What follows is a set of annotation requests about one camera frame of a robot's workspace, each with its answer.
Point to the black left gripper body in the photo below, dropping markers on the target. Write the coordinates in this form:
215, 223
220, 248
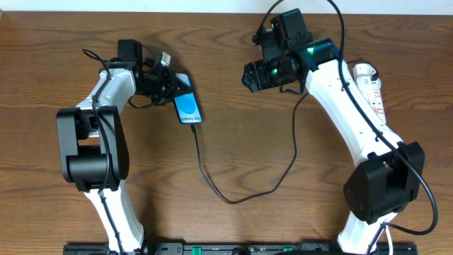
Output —
171, 89

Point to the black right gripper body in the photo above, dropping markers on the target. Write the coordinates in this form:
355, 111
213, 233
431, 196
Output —
248, 78

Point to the blue Galaxy smartphone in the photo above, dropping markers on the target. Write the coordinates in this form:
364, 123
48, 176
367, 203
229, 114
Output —
186, 105

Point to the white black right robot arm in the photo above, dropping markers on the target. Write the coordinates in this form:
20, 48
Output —
387, 170

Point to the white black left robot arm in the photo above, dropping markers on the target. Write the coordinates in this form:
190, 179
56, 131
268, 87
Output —
92, 146

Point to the white power strip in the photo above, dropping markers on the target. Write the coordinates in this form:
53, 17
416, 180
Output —
368, 82

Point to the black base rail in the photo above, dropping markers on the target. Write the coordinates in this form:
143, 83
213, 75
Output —
309, 247

